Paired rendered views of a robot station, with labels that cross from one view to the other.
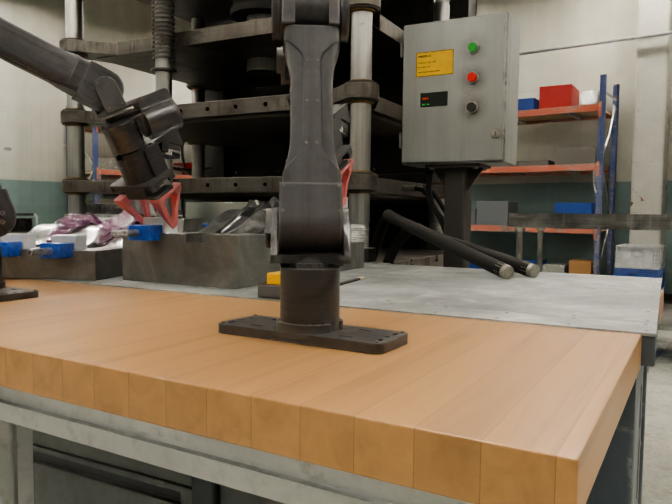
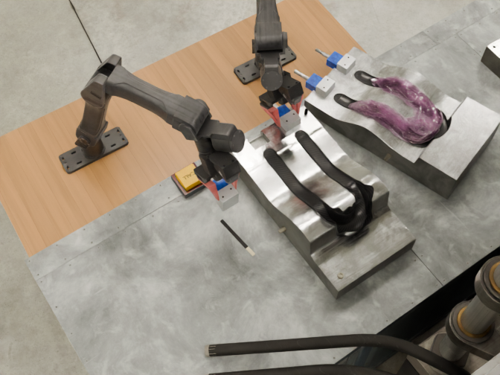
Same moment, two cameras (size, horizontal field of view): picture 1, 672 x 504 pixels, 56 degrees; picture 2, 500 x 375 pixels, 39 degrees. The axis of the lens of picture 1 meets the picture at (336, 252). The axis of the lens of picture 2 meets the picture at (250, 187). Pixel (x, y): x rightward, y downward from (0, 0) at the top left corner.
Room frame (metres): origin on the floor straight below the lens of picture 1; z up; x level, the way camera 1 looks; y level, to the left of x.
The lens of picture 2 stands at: (1.60, -0.72, 2.53)
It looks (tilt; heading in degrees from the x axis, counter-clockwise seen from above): 61 degrees down; 119
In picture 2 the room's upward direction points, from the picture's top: 2 degrees counter-clockwise
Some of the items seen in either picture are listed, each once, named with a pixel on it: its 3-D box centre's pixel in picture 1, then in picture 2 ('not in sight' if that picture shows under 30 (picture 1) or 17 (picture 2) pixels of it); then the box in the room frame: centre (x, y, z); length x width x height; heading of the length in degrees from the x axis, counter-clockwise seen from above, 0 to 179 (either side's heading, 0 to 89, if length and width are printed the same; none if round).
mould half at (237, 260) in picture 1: (258, 241); (319, 193); (1.32, 0.16, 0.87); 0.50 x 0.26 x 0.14; 152
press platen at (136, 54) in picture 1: (266, 70); not in sight; (2.37, 0.27, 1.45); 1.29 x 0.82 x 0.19; 62
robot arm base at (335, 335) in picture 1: (309, 299); (91, 143); (0.65, 0.03, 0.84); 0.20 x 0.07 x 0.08; 60
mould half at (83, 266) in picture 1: (105, 243); (399, 113); (1.41, 0.52, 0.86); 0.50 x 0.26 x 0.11; 169
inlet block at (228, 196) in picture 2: not in sight; (216, 184); (1.08, 0.03, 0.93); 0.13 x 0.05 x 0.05; 153
